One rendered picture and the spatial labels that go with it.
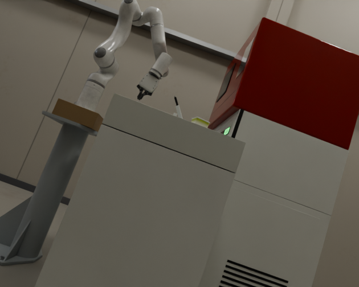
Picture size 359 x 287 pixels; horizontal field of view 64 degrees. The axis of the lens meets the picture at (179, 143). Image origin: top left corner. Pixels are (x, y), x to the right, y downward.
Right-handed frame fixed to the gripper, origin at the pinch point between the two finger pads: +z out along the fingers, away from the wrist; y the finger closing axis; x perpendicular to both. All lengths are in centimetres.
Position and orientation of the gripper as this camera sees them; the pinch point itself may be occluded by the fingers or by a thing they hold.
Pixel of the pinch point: (140, 96)
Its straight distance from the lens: 181.0
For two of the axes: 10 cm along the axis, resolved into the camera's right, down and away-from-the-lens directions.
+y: -8.4, -5.4, -0.2
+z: -5.3, 8.4, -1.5
